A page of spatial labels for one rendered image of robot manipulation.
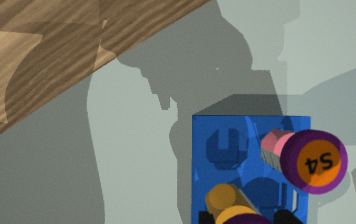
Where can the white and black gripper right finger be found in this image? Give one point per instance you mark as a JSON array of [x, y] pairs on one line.
[[284, 216]]

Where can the blue tube rack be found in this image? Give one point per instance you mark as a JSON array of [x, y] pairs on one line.
[[253, 176]]

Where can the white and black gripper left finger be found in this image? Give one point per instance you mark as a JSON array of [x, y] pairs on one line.
[[206, 218]]

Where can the grey bench mat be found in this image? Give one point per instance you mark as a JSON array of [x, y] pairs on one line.
[[116, 148]]

